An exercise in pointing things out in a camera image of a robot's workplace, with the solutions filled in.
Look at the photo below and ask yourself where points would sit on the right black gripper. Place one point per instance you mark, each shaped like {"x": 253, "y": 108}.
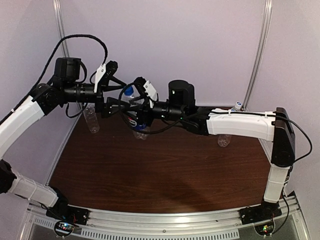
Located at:
{"x": 145, "y": 107}

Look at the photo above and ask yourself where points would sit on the clear bottle white cap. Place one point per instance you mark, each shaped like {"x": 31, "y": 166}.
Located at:
{"x": 91, "y": 119}

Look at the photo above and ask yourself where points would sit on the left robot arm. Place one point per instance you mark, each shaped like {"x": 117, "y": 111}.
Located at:
{"x": 39, "y": 103}

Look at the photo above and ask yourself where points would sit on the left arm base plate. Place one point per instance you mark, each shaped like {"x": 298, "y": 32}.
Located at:
{"x": 68, "y": 220}

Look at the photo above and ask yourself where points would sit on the aluminium frame post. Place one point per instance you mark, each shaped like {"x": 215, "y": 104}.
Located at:
{"x": 264, "y": 32}
{"x": 57, "y": 10}

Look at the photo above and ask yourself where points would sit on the right aluminium frame post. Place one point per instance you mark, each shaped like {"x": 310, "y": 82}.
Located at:
{"x": 264, "y": 32}

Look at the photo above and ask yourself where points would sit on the Pepsi bottle blue label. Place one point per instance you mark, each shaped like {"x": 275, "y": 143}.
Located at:
{"x": 130, "y": 97}

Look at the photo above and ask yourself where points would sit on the far right bottle white cap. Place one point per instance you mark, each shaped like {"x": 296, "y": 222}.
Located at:
{"x": 238, "y": 107}

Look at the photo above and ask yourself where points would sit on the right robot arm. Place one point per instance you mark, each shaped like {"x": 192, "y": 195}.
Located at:
{"x": 180, "y": 108}

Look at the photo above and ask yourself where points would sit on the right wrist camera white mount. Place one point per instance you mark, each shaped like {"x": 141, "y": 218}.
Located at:
{"x": 145, "y": 89}

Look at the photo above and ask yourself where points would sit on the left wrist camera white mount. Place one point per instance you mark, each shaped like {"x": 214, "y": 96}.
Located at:
{"x": 104, "y": 74}

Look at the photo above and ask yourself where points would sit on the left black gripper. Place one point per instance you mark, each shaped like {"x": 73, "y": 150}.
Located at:
{"x": 100, "y": 93}

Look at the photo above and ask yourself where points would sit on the aluminium front rail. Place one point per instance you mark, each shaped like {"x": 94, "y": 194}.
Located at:
{"x": 211, "y": 225}

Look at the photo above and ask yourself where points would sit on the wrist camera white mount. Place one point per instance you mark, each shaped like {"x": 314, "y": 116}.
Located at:
{"x": 145, "y": 89}
{"x": 104, "y": 74}

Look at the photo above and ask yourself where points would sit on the left aluminium frame post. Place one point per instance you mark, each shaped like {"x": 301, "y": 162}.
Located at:
{"x": 57, "y": 10}

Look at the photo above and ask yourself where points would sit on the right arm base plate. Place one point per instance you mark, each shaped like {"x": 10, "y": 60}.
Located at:
{"x": 261, "y": 216}

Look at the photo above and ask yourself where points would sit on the blue label water bottle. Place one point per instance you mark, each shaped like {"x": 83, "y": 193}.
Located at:
{"x": 224, "y": 140}

